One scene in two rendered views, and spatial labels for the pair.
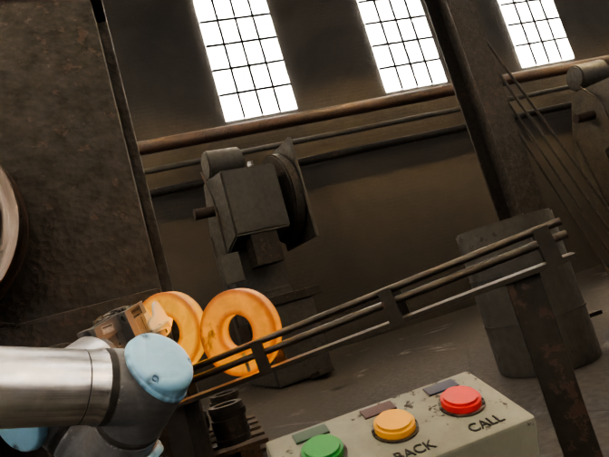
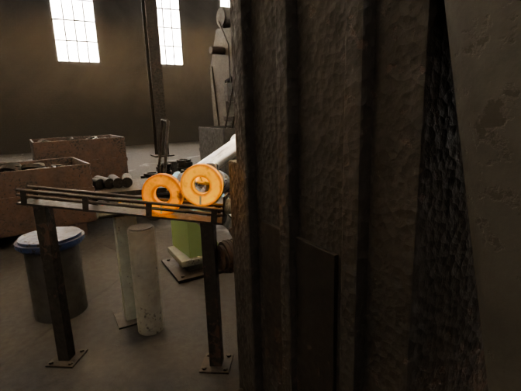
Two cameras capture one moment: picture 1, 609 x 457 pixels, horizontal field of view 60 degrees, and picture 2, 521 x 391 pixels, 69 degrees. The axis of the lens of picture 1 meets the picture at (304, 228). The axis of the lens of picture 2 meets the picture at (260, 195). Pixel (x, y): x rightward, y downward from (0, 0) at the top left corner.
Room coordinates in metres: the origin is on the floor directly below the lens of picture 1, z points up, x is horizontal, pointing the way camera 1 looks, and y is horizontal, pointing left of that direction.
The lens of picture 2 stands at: (2.42, 0.19, 1.02)
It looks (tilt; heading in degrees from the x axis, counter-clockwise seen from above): 13 degrees down; 166
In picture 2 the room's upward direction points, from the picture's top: 2 degrees counter-clockwise
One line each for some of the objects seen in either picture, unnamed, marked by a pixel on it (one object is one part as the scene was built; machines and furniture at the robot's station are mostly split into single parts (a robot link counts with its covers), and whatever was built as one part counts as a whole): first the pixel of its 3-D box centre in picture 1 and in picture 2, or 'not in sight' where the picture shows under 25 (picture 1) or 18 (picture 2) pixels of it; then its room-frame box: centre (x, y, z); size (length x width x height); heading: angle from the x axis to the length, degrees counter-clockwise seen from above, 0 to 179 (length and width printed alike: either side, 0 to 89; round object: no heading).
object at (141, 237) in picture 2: not in sight; (146, 279); (0.67, 0.05, 0.26); 0.12 x 0.12 x 0.52
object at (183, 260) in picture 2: not in sight; (197, 251); (-0.04, 0.34, 0.10); 0.32 x 0.32 x 0.04; 15
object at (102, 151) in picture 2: not in sight; (80, 166); (-2.96, -0.91, 0.38); 1.03 x 0.83 x 0.75; 108
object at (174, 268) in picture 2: not in sight; (198, 260); (-0.04, 0.34, 0.04); 0.40 x 0.40 x 0.08; 15
